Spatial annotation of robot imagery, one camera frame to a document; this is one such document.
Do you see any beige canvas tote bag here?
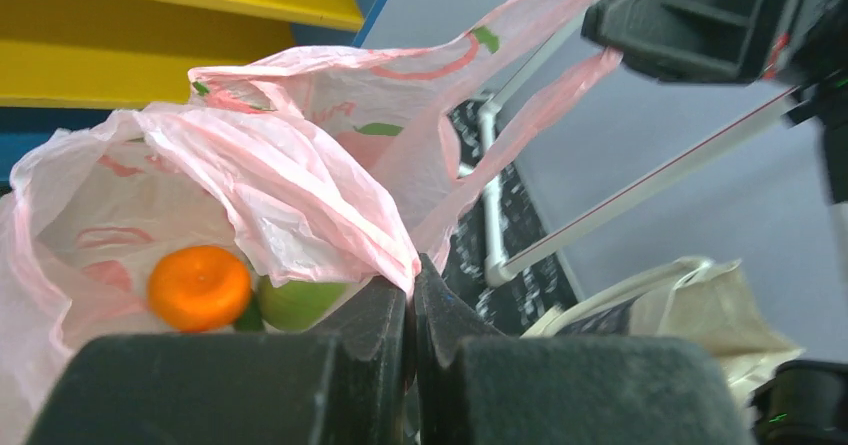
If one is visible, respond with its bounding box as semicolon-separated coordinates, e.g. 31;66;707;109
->
525;256;804;408

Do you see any white camera pole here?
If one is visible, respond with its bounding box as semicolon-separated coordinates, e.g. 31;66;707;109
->
487;90;792;287

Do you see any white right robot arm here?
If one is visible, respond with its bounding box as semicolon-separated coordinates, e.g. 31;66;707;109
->
571;0;847;444

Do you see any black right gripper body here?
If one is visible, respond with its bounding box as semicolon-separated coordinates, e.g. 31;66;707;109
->
581;0;802;84

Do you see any colourful wooden shelf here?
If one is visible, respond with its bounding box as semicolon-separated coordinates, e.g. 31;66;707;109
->
1;0;386;176

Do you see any green toy cucumber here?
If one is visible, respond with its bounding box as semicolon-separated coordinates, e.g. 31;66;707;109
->
232;294;266;332

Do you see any green toy cabbage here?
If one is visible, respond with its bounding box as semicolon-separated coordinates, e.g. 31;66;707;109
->
257;276;349;332

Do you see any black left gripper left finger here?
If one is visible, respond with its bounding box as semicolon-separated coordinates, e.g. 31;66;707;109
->
27;279;406;444

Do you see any orange toy fruit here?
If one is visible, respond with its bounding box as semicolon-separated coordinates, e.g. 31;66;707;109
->
146;245;252;333

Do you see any pink plastic grocery bag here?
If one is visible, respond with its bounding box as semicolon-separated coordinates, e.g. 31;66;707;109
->
1;0;620;444

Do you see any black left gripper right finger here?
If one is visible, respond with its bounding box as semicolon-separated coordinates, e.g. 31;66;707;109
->
413;260;752;444

